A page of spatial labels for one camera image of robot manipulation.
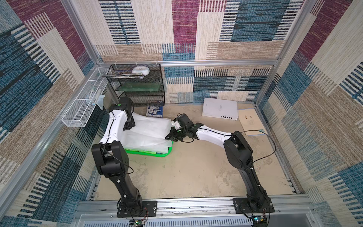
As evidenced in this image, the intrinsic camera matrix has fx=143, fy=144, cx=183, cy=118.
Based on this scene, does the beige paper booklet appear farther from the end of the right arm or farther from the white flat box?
the end of the right arm

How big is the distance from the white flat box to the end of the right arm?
0.36 metres

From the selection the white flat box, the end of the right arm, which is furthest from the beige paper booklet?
the end of the right arm

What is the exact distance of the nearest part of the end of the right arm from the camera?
0.73 meters

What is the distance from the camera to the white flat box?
3.63ft
